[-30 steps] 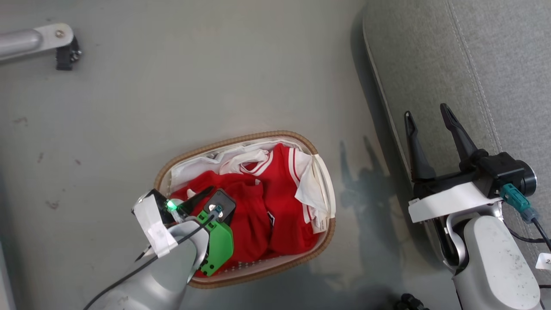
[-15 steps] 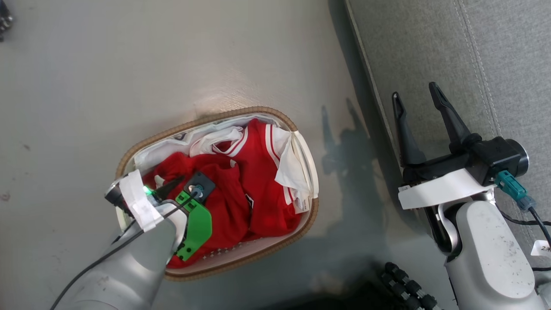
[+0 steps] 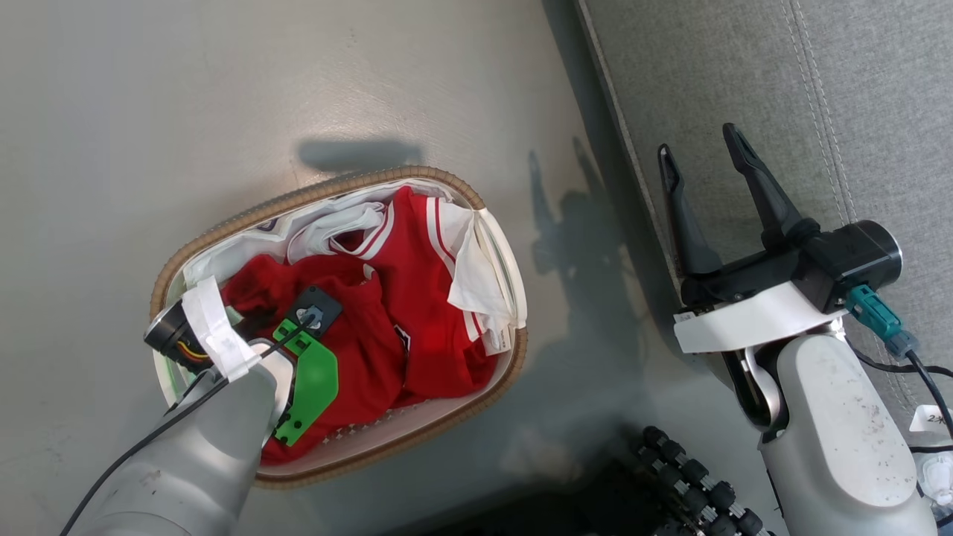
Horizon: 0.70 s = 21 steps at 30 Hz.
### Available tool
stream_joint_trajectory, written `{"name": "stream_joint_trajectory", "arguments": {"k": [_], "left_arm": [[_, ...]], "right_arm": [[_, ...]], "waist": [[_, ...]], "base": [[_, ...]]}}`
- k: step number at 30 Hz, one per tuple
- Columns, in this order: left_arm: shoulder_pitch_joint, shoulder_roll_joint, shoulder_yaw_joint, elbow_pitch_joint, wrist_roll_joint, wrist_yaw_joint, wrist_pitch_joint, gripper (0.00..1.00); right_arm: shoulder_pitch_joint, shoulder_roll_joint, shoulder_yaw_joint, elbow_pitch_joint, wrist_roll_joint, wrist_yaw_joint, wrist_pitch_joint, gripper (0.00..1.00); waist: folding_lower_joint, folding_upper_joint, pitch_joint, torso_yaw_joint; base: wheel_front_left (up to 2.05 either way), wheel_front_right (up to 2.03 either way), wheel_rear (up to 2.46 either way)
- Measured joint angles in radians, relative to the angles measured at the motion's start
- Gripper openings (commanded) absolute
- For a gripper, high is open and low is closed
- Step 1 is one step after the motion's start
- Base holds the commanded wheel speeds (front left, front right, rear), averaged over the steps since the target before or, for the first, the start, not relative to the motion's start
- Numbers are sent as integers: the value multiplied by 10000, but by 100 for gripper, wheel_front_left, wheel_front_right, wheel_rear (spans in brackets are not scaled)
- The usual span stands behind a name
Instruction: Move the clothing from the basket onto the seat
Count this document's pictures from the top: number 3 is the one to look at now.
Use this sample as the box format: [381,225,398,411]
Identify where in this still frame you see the black cable with teal plug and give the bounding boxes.
[845,285,953,440]

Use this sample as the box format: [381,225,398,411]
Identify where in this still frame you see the black ribbed cable conduit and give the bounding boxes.
[630,426,777,536]

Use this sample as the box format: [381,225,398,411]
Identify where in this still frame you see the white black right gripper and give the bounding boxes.
[658,123,850,355]

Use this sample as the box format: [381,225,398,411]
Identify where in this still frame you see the white tape strip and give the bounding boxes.
[181,275,262,383]

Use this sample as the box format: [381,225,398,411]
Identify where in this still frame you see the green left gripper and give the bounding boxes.
[271,285,344,448]

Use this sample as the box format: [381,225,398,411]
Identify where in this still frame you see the small white paper label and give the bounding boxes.
[909,404,953,435]

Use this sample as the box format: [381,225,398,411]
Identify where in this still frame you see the red jersey with white trim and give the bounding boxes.
[328,185,501,399]

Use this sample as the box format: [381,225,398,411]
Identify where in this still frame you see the woven rim white laundry basket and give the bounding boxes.
[149,165,529,490]

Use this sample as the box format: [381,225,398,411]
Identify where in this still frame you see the white plastic connector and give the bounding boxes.
[918,453,953,508]

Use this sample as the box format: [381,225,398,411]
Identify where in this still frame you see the red basketball shorts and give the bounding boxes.
[220,254,412,467]

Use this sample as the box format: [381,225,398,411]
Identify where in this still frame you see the white garment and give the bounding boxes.
[182,179,518,357]

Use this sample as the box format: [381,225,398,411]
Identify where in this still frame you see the grey fabric sofa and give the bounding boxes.
[576,0,953,447]

